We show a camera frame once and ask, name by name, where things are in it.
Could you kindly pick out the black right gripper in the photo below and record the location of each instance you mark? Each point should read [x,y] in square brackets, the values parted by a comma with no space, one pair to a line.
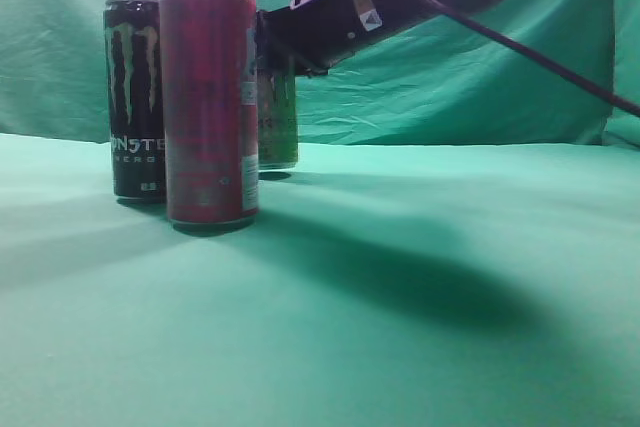
[321,33]

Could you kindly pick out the light green Monster can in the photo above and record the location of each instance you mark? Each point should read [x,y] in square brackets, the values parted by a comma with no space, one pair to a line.
[277,118]

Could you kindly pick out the red Monster energy can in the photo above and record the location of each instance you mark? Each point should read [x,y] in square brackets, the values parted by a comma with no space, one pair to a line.
[209,71]

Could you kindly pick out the green backdrop cloth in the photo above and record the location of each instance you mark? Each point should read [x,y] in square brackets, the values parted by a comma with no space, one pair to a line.
[437,84]

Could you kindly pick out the black Monster energy can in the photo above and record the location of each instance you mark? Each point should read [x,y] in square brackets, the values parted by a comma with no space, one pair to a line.
[132,52]

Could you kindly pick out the green table cloth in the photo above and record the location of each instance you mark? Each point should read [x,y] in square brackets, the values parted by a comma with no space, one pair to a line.
[378,286]

